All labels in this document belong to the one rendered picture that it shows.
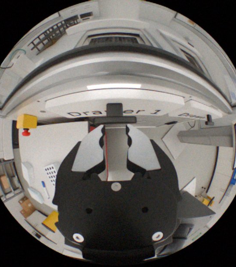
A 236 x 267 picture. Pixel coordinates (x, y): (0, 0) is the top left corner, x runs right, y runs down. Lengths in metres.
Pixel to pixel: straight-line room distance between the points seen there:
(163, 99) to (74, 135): 0.30
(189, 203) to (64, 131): 0.72
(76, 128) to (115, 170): 0.92
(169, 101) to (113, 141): 0.95
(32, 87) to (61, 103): 0.06
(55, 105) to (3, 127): 0.69
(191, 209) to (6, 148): 1.20
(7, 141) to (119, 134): 1.21
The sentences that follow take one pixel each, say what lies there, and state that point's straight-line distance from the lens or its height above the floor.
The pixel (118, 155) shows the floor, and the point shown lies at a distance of 1.08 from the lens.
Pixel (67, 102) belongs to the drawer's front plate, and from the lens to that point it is 0.15.
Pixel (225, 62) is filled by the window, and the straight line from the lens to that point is 0.17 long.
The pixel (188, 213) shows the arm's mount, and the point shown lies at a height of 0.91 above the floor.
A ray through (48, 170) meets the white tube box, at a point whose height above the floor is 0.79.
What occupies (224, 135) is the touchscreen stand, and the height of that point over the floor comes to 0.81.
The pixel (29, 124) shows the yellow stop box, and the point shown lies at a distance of 0.34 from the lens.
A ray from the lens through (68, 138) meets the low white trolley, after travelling 0.34.
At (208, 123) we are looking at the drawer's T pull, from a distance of 0.31.
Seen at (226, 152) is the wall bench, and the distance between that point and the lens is 3.17.
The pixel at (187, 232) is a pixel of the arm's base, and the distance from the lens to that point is 0.61.
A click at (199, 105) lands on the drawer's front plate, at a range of 0.24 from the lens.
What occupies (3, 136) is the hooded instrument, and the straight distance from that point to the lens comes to 0.82.
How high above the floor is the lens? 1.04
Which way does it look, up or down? 88 degrees down
